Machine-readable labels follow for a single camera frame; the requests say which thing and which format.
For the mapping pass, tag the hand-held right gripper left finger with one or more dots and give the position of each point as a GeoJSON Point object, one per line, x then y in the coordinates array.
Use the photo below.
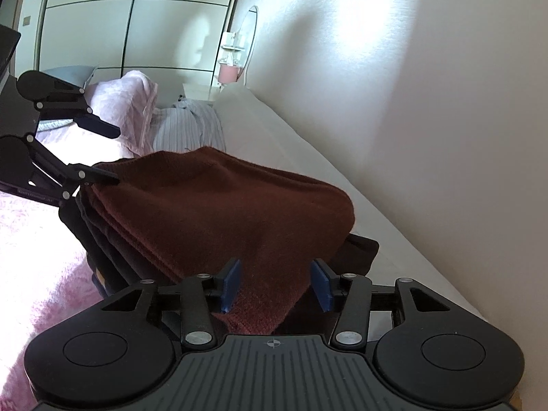
{"type": "Point", "coordinates": [230, 284]}

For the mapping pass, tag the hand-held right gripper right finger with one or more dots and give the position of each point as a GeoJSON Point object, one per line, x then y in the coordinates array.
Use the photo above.
{"type": "Point", "coordinates": [322, 284]}

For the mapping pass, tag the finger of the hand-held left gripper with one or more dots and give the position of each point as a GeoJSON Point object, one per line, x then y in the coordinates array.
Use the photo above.
{"type": "Point", "coordinates": [100, 127]}
{"type": "Point", "coordinates": [92, 174]}

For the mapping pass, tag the brown knit cardigan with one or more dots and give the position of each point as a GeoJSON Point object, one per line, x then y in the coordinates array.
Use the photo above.
{"type": "Point", "coordinates": [222, 222]}

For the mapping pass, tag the pale pink folded blanket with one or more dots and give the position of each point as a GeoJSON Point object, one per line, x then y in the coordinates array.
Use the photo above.
{"type": "Point", "coordinates": [124, 107]}

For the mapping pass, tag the grey flat object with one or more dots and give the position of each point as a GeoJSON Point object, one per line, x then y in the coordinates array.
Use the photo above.
{"type": "Point", "coordinates": [68, 75]}

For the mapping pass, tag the grey striped pillow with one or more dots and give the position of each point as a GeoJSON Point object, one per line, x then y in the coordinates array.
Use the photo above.
{"type": "Point", "coordinates": [188, 128]}

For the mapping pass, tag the white nightstand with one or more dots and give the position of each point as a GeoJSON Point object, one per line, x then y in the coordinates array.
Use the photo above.
{"type": "Point", "coordinates": [199, 92]}

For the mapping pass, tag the pink floral blanket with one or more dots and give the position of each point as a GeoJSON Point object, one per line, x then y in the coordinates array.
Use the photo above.
{"type": "Point", "coordinates": [38, 265]}

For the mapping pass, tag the white wardrobe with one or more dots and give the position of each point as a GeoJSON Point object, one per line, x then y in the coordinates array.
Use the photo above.
{"type": "Point", "coordinates": [128, 17]}

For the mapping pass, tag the pink cup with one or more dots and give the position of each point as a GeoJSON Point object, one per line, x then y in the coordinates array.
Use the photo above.
{"type": "Point", "coordinates": [228, 72]}

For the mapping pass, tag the oval wall mirror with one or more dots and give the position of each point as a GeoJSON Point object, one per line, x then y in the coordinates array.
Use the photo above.
{"type": "Point", "coordinates": [248, 38]}

